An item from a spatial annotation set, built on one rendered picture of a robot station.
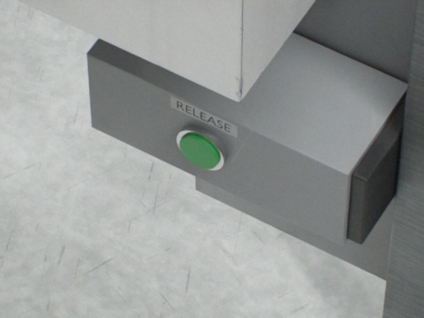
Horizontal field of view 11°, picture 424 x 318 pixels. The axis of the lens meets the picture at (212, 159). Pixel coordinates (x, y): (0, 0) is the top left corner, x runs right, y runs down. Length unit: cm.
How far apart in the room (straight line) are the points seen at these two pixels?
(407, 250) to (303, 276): 127
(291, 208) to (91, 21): 25
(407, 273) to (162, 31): 37
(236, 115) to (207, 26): 22
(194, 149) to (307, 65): 9
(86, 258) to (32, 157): 17
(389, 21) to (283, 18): 17
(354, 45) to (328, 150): 8
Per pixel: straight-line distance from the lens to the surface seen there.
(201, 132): 150
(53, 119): 298
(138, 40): 131
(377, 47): 149
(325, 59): 151
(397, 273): 160
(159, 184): 292
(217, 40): 127
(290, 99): 149
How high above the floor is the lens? 235
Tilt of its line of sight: 53 degrees down
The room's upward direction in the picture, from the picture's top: straight up
